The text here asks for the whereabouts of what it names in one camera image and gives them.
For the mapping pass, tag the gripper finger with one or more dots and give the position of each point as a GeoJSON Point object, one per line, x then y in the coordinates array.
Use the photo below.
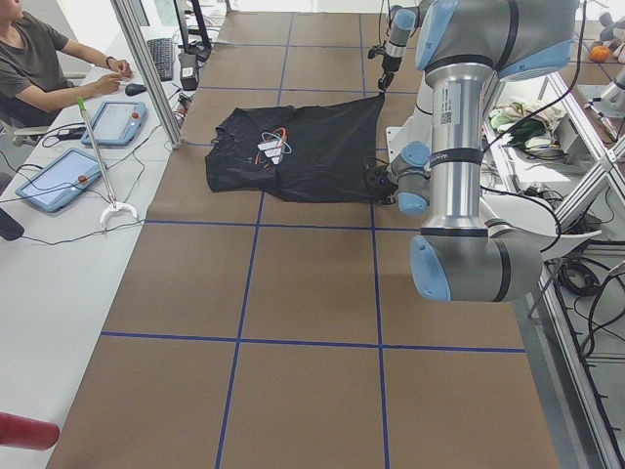
{"type": "Point", "coordinates": [382, 83]}
{"type": "Point", "coordinates": [386, 200]}
{"type": "Point", "coordinates": [388, 79]}

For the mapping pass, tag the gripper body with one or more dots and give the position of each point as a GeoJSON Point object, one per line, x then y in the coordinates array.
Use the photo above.
{"type": "Point", "coordinates": [381, 186]}
{"type": "Point", "coordinates": [389, 64]}

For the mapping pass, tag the black graphic t-shirt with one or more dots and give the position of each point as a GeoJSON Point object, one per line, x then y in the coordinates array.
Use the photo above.
{"type": "Point", "coordinates": [300, 154]}

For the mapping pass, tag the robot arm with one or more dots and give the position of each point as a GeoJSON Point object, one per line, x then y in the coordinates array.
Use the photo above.
{"type": "Point", "coordinates": [402, 23]}
{"type": "Point", "coordinates": [463, 251]}

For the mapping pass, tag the pile of clothes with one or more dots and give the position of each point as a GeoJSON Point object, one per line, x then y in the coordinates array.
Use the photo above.
{"type": "Point", "coordinates": [535, 136]}

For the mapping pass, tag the white chair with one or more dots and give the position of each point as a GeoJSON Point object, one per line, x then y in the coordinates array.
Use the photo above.
{"type": "Point", "coordinates": [534, 219]}

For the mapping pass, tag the black box on desk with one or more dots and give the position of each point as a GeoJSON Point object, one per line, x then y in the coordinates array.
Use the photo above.
{"type": "Point", "coordinates": [189, 74]}

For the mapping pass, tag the black keyboard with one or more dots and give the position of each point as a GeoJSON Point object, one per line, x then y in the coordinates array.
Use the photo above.
{"type": "Point", "coordinates": [161, 52]}

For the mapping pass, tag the black computer mouse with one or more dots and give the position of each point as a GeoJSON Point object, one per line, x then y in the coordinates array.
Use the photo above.
{"type": "Point", "coordinates": [134, 89]}

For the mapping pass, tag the upper teach pendant tablet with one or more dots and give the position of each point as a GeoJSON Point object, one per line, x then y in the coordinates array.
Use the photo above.
{"type": "Point", "coordinates": [116, 124]}

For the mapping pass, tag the teach pendant tablet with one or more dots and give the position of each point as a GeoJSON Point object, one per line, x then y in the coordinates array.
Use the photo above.
{"type": "Point", "coordinates": [61, 181]}
{"type": "Point", "coordinates": [116, 124]}

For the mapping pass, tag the reacher grabber tool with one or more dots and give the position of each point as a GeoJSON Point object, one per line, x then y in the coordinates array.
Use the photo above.
{"type": "Point", "coordinates": [114, 206]}

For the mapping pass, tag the lower teach pendant tablet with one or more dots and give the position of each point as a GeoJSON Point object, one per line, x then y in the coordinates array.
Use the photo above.
{"type": "Point", "coordinates": [61, 181]}

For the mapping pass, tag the seated person in grey shirt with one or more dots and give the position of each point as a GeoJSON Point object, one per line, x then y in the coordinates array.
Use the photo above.
{"type": "Point", "coordinates": [34, 88]}

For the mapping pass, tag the red cylinder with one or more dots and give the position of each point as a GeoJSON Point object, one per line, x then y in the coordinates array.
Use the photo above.
{"type": "Point", "coordinates": [22, 432]}

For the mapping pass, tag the aluminium frame post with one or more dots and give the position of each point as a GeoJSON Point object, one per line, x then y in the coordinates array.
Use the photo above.
{"type": "Point", "coordinates": [133, 34]}

